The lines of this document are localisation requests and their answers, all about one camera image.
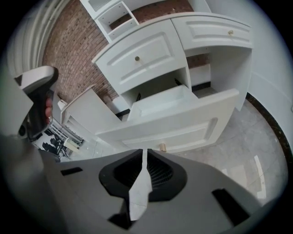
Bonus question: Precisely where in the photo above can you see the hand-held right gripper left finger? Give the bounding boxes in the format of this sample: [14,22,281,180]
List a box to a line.
[12,136,148,234]

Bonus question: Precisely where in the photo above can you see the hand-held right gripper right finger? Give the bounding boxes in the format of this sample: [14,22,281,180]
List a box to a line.
[130,148,263,234]

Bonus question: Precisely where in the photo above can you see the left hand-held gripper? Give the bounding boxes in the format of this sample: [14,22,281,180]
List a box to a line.
[13,65,60,141]

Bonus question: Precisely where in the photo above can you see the white desk with hutch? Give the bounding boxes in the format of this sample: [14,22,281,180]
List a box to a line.
[79,0,255,154]

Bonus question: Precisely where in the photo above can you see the person's left hand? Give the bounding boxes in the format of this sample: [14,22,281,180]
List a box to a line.
[44,97,54,124]

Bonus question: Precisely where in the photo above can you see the white cylindrical appliance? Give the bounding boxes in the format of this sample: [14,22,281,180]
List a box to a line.
[63,138,80,150]

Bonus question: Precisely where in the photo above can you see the small white side table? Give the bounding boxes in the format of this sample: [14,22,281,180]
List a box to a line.
[60,84,122,147]

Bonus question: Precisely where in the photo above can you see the grey curtain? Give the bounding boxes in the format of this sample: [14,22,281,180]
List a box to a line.
[6,0,70,76]

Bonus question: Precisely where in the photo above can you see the white wire rack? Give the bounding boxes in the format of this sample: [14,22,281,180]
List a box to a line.
[49,118,83,143]

